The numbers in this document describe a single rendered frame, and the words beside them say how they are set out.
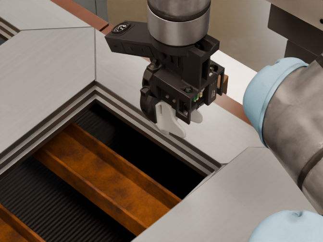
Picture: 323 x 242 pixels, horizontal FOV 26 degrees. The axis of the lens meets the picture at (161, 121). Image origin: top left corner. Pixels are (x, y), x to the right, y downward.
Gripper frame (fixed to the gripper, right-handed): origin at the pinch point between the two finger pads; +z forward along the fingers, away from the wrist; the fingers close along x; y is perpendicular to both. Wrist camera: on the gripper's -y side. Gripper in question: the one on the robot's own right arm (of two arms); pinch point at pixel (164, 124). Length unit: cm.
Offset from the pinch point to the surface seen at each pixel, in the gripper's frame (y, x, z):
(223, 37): -60, 101, 90
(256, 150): 10.9, 8.6, 5.4
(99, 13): -64, 47, 46
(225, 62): -13.7, 34.6, 22.5
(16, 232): -15.3, -19.7, 22.5
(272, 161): 13.9, 8.6, 5.4
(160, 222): 8.3, -10.3, 5.5
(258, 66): -42, 97, 90
